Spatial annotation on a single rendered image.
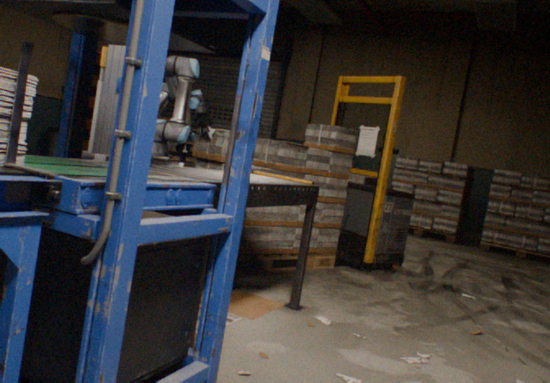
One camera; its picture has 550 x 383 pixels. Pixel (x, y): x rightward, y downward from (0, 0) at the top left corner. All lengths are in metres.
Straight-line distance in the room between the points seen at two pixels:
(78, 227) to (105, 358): 0.36
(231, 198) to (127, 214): 0.59
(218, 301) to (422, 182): 7.03
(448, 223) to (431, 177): 0.80
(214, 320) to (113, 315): 0.60
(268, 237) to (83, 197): 2.77
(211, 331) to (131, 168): 0.85
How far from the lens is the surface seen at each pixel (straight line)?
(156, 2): 1.43
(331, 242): 4.71
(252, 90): 1.90
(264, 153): 4.24
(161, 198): 1.77
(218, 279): 1.96
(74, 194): 1.51
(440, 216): 8.70
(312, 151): 4.32
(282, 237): 4.24
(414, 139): 10.47
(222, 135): 3.73
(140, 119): 1.39
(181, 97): 3.28
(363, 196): 5.11
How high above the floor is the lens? 0.95
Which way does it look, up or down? 3 degrees down
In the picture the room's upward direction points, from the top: 9 degrees clockwise
